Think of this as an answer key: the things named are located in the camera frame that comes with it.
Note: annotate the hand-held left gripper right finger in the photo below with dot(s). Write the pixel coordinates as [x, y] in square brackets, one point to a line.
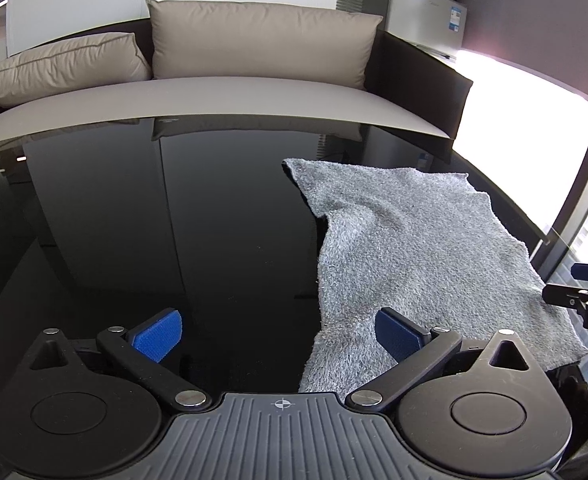
[399, 336]

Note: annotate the large beige cushion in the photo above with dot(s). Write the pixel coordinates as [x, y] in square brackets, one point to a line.
[264, 42]

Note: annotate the small beige cushion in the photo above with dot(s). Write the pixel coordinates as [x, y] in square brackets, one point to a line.
[63, 67]

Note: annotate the grey fluffy towel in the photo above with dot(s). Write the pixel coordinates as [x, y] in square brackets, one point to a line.
[414, 240]

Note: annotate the beige sofa with dark frame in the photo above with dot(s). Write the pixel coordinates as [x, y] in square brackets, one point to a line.
[223, 102]

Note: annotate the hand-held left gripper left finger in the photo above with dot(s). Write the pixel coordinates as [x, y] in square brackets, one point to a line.
[156, 334]

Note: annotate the silver mini fridge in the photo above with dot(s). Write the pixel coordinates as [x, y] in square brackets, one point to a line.
[424, 20]

